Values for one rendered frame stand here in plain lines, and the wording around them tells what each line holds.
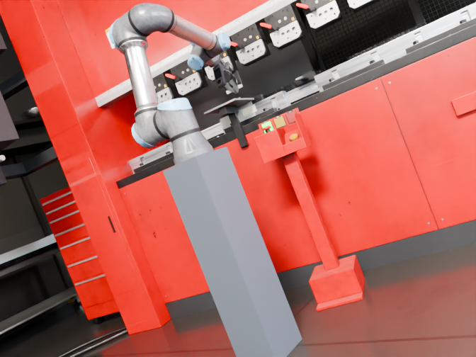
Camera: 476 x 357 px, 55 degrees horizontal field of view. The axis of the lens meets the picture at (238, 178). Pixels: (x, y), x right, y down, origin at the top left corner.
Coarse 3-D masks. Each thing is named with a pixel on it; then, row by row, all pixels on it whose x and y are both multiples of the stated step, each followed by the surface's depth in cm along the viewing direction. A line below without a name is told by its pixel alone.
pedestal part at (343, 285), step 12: (348, 264) 197; (312, 276) 200; (324, 276) 194; (336, 276) 192; (348, 276) 190; (360, 276) 198; (312, 288) 196; (324, 288) 194; (336, 288) 193; (348, 288) 191; (360, 288) 190; (324, 300) 195; (336, 300) 192; (348, 300) 187
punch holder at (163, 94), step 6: (156, 78) 257; (162, 78) 256; (168, 78) 259; (156, 84) 258; (162, 84) 256; (168, 84) 256; (156, 90) 259; (162, 90) 257; (168, 90) 255; (174, 90) 261; (162, 96) 259; (168, 96) 256; (174, 96) 259; (162, 102) 259
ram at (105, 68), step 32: (64, 0) 272; (96, 0) 264; (128, 0) 256; (160, 0) 248; (192, 0) 241; (224, 0) 235; (256, 0) 228; (288, 0) 222; (96, 32) 268; (160, 32) 252; (96, 64) 271; (96, 96) 275
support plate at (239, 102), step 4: (232, 100) 216; (236, 100) 217; (240, 100) 223; (244, 100) 228; (248, 100) 233; (252, 100) 239; (224, 104) 218; (228, 104) 221; (232, 104) 227; (236, 104) 231; (240, 104) 238; (212, 108) 221; (216, 108) 220; (208, 112) 222; (212, 112) 227; (216, 112) 231
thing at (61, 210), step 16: (64, 192) 317; (48, 208) 325; (64, 208) 319; (64, 224) 321; (80, 224) 316; (64, 240) 324; (80, 240) 318; (64, 256) 327; (80, 256) 321; (96, 256) 314; (80, 272) 324; (96, 272) 318; (80, 288) 326; (96, 288) 320; (96, 304) 323; (112, 304) 318; (96, 320) 329
